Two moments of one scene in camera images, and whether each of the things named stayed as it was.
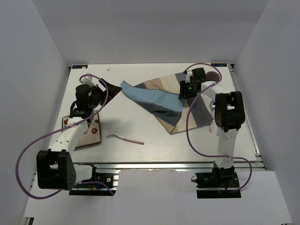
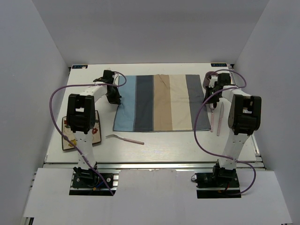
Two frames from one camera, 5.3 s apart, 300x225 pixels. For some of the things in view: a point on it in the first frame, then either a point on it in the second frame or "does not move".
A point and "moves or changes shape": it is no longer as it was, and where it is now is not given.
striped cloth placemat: x=161 y=97 moves or changes shape
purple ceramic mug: x=213 y=75 does not move
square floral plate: x=92 y=135 does not move
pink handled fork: x=127 y=139 does not move
